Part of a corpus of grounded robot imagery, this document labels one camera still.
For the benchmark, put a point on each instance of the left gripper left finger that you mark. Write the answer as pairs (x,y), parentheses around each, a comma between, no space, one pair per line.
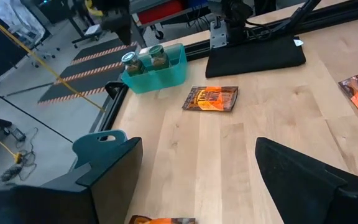
(117,186)

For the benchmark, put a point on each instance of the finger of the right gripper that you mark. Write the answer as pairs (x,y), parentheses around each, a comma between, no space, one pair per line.
(125,35)

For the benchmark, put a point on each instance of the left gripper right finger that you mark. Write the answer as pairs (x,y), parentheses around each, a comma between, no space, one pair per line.
(306,193)

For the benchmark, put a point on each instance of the green-lid spice jar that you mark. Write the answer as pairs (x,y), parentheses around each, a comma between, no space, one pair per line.
(159,60)
(134,67)

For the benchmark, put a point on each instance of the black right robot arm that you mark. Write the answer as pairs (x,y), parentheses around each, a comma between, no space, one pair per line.
(238,12)

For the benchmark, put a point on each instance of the black hazard-striped floor mat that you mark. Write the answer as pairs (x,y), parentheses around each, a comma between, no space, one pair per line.
(85,77)
(104,48)

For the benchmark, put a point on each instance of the red storage cabinet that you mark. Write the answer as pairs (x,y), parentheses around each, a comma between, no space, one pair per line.
(160,11)

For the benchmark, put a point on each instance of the blue-grey plastic bin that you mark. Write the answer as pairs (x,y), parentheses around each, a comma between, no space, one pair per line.
(87,149)

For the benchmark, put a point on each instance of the teal plastic bin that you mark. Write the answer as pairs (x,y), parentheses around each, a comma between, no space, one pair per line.
(157,79)

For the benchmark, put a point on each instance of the white patterned cloth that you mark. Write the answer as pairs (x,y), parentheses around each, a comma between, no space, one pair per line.
(20,15)

